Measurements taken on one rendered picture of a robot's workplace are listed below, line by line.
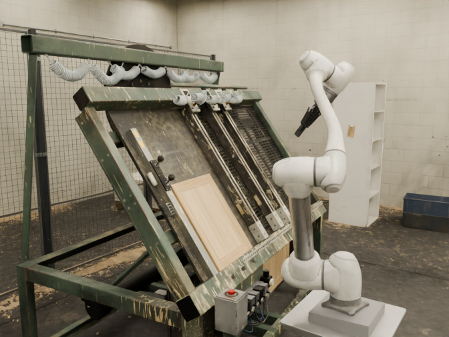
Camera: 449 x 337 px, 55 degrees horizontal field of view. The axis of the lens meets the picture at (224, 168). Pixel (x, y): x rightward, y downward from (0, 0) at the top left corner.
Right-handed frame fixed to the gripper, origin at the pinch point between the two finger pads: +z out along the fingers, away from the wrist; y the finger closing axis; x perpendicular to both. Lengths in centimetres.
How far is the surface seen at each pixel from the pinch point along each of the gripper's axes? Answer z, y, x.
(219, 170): 63, -27, -45
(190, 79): 43, -67, -149
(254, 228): 77, -39, -3
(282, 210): 72, -85, -14
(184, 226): 76, 28, -7
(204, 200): 72, 0, -24
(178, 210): 73, 29, -15
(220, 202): 73, -16, -23
